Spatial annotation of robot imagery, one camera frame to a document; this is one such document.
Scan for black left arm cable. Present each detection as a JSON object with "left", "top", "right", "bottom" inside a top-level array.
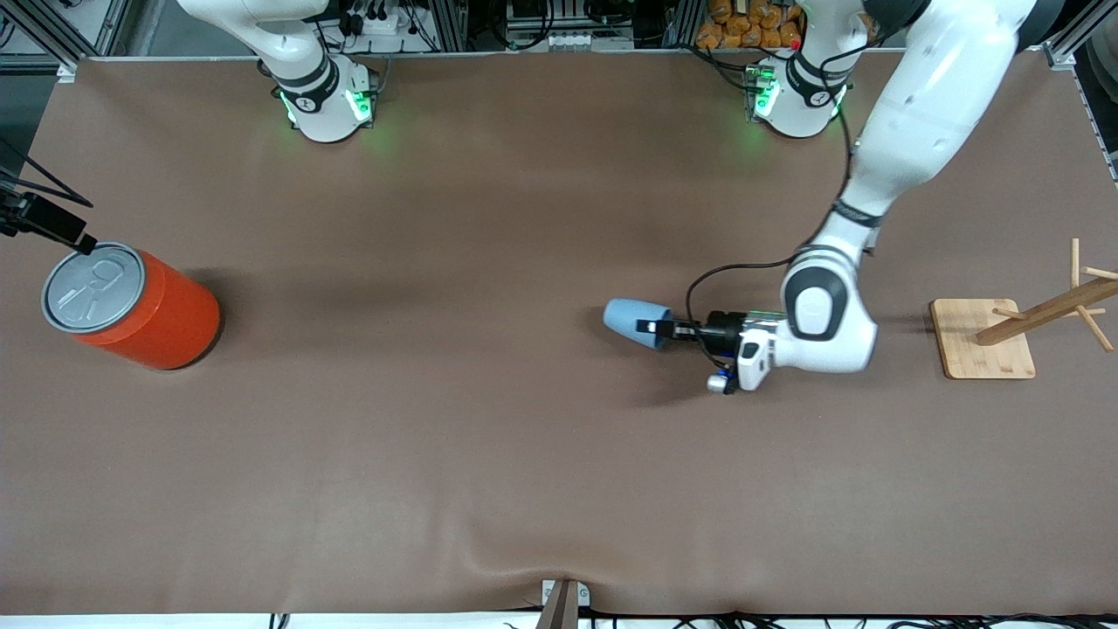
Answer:
[{"left": 685, "top": 51, "right": 857, "bottom": 366}]

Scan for aluminium frame profile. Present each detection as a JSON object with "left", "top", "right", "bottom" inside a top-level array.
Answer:
[
  {"left": 1041, "top": 0, "right": 1118, "bottom": 184},
  {"left": 0, "top": 0, "right": 134, "bottom": 84}
]

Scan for light blue plastic cup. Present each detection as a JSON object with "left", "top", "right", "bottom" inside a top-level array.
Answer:
[{"left": 602, "top": 297, "right": 676, "bottom": 352}]

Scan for black cables at table edge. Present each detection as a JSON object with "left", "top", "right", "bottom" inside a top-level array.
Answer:
[{"left": 502, "top": 609, "right": 1118, "bottom": 629}]

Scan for white power strip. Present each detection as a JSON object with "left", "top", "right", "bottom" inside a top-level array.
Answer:
[{"left": 343, "top": 0, "right": 413, "bottom": 38}]

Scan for grey metal table bracket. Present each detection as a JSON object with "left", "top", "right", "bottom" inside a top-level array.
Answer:
[{"left": 539, "top": 578, "right": 592, "bottom": 629}]

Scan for orange snack packets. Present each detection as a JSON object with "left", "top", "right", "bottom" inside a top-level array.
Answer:
[{"left": 695, "top": 0, "right": 809, "bottom": 51}]

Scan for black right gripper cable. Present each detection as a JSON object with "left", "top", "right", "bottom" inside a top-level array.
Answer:
[{"left": 0, "top": 135, "right": 94, "bottom": 211}]

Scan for orange can with grey lid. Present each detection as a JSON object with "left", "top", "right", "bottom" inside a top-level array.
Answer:
[{"left": 40, "top": 241, "right": 223, "bottom": 372}]

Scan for wooden mug tree stand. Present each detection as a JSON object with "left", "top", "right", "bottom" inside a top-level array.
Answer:
[{"left": 929, "top": 237, "right": 1118, "bottom": 381}]

